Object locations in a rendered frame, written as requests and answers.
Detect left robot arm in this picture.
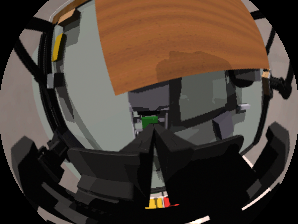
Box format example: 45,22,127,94
270,62,294,100

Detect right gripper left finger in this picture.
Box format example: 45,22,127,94
67,123,154,208

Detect tan rectangular block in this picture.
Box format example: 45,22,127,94
57,8,80,27

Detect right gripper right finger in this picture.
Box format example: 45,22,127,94
153,123,244,205

